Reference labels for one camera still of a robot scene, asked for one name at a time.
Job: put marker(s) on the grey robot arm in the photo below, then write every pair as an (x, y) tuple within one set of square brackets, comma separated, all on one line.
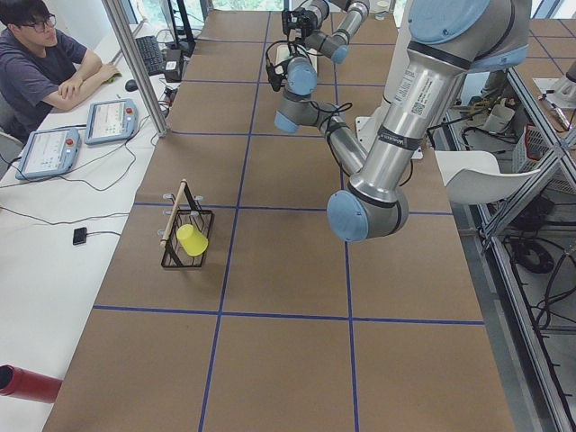
[(335, 45), (440, 41)]

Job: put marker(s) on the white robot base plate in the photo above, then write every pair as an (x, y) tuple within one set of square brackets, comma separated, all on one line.
[(369, 129)]

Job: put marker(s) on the blue teach pendant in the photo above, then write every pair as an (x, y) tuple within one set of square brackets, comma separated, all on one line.
[(111, 121), (48, 153)]

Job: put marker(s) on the seated man with glasses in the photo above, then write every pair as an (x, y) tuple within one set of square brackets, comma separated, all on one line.
[(42, 68)]

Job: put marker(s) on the black wire cup rack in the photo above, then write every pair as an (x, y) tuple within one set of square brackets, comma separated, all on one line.
[(186, 209)]

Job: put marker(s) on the far blue teach pendant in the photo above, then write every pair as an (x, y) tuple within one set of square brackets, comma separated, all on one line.
[(111, 121)]

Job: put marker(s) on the black keyboard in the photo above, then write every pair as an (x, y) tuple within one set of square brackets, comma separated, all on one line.
[(150, 54)]

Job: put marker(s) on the red cylinder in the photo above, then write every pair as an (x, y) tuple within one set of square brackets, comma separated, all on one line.
[(27, 385)]

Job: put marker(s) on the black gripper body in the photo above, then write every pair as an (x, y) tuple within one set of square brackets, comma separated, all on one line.
[(299, 21), (292, 49)]

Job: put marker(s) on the aluminium frame post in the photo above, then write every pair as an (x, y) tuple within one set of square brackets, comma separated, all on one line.
[(120, 25)]

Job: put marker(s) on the black power box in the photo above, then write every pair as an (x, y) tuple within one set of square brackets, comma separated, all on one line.
[(174, 65)]

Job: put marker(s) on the white rabbit print tray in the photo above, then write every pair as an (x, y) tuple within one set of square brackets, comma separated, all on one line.
[(283, 53)]

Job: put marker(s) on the near blue teach pendant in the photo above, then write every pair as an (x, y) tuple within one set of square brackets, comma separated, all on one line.
[(48, 153)]

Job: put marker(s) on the white curved chair shell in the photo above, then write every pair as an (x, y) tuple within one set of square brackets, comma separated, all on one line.
[(474, 177)]

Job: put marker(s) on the black computer mouse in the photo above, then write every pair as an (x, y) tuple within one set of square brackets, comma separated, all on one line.
[(131, 85)]

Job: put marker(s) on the small black square device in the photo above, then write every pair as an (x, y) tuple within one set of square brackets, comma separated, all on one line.
[(79, 236)]

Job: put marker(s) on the yellow plastic cup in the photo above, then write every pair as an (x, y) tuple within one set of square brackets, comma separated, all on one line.
[(192, 240)]

